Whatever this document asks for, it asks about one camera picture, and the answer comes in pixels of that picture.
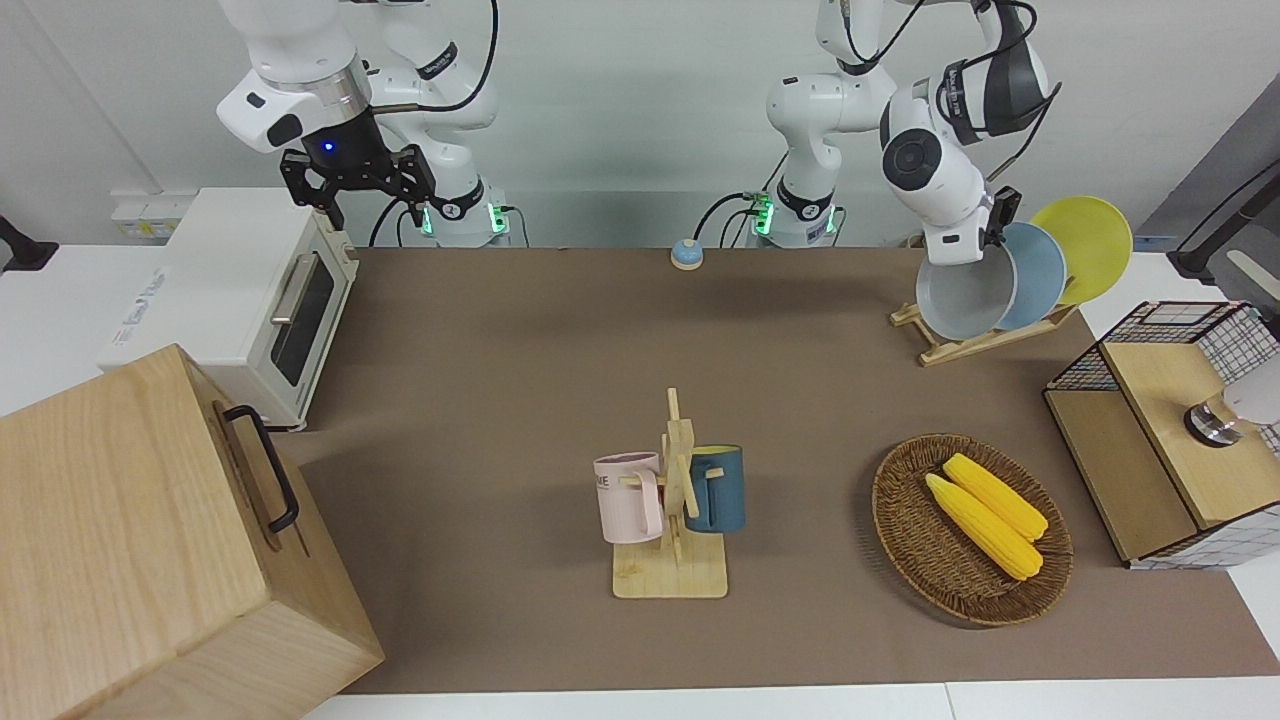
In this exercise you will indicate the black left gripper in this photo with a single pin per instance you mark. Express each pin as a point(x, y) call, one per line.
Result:
point(1003, 205)

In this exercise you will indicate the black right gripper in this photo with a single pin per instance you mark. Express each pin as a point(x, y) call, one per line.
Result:
point(350, 150)

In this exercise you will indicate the gray round plate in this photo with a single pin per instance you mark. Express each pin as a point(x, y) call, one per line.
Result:
point(960, 300)

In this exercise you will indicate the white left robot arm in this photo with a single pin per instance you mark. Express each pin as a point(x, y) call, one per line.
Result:
point(930, 160)

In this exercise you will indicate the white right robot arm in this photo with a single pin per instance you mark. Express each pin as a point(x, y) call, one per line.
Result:
point(300, 60)

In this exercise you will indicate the light blue round plate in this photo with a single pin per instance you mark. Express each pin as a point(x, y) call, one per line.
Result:
point(1040, 270)

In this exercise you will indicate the yellow round plate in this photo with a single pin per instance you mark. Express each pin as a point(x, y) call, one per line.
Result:
point(1090, 240)

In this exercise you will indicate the wooden plate rack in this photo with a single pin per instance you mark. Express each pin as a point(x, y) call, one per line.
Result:
point(960, 352)

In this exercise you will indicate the white toaster oven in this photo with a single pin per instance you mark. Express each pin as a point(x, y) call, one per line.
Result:
point(220, 260)

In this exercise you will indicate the black metal stand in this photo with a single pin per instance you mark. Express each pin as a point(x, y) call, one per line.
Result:
point(1188, 265)

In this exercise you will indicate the white power strip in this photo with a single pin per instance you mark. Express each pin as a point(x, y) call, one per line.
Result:
point(140, 215)

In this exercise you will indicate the yellow corn cob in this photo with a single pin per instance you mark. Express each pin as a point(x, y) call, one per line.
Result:
point(1000, 495)
point(985, 530)

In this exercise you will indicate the brown table mat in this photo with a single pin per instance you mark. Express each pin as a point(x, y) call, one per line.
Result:
point(500, 400)

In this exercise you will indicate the white silver cylindrical device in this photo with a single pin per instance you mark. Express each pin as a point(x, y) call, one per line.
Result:
point(1255, 395)

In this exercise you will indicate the brown wicker basket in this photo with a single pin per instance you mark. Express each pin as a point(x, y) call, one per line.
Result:
point(920, 540)

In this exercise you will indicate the dark blue mug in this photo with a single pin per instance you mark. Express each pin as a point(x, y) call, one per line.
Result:
point(722, 495)

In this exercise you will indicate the pink mug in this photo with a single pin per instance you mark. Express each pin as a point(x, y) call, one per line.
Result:
point(625, 505)

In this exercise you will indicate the wooden drawer cabinet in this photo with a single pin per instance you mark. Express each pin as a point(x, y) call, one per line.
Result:
point(120, 540)

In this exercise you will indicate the wooden mug tree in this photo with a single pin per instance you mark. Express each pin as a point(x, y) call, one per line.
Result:
point(665, 575)

